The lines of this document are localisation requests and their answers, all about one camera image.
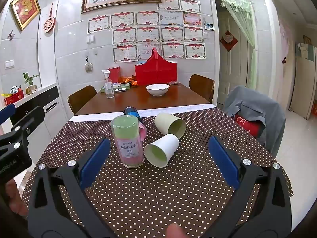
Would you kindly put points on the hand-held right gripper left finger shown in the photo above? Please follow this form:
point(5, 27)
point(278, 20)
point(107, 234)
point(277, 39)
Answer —
point(95, 164)

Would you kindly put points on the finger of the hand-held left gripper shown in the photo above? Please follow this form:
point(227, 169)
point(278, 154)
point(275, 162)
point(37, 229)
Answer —
point(7, 112)
point(31, 119)

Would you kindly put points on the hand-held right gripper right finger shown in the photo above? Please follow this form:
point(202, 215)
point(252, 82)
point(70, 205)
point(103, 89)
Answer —
point(224, 164)

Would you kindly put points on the white paper cup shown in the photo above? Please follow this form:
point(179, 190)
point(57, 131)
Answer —
point(162, 150)

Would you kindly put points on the pale green cup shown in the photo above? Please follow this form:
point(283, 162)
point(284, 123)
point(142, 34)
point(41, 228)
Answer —
point(168, 124)

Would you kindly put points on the person's left hand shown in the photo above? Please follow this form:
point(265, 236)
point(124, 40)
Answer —
point(13, 198)

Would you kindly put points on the person's right hand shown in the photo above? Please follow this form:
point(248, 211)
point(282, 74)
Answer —
point(175, 231)

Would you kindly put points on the red box with gold print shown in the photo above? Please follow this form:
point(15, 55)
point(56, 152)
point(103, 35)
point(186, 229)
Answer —
point(14, 98)

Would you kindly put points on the white sideboard cabinet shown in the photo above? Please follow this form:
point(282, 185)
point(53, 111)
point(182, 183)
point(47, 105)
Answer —
point(52, 109)

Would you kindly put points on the potted green plant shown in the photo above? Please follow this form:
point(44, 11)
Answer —
point(31, 81)

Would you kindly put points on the clear tube of stacked cups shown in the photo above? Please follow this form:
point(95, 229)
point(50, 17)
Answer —
point(128, 143)

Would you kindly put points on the red cushion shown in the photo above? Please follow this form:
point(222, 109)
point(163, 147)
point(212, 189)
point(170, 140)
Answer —
point(247, 126)

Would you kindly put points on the brown wooden chair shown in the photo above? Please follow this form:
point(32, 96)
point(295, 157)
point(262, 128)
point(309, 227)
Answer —
point(80, 99)
point(201, 85)

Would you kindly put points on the brown polka dot tablecloth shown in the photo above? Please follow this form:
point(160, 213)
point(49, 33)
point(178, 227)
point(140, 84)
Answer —
point(148, 193)

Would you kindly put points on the black and blue cylinder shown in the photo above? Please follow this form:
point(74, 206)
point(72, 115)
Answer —
point(131, 111)

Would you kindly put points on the grey jacket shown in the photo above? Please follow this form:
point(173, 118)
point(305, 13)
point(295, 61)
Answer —
point(250, 104)

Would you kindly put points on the white cloth strip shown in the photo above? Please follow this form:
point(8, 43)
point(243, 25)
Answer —
point(173, 109)

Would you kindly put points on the wooden dining table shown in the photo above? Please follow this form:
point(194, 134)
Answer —
point(138, 101)

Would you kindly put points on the clear spray bottle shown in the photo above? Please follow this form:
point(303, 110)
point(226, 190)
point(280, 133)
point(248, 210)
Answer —
point(109, 86)

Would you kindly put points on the green flat tin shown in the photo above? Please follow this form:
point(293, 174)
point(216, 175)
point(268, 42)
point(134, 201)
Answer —
point(118, 88)

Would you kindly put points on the orange snack packets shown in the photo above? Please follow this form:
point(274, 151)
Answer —
point(127, 80)

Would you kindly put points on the white panel door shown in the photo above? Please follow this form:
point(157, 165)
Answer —
point(231, 74)

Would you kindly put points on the small red box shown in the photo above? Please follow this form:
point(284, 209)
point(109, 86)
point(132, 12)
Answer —
point(114, 74)

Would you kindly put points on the white ceramic bowl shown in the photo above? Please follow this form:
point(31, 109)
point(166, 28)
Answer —
point(157, 89)

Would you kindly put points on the framed red and gold picture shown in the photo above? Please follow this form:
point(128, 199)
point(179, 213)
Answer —
point(24, 8)

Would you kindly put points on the large red gift box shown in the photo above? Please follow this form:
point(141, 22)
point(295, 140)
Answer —
point(156, 73)

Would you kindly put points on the red diamond door ornament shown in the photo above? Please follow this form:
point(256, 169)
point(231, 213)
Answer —
point(229, 41)

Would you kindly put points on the green lace door curtain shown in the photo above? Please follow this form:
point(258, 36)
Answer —
point(244, 19)

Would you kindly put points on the white double wall switch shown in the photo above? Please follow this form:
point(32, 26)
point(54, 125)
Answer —
point(10, 64)

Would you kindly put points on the hanging wall keyring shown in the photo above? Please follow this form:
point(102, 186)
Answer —
point(88, 67)

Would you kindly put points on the butterfly wall decoration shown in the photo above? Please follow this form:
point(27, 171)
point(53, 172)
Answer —
point(10, 35)

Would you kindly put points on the round red wall ornament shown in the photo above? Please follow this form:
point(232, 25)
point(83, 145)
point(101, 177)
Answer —
point(49, 24)

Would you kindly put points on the small wall photo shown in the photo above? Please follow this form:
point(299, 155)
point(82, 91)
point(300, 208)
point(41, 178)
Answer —
point(209, 25)

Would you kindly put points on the wall of framed certificates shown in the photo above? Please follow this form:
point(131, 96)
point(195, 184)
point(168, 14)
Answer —
point(148, 33)

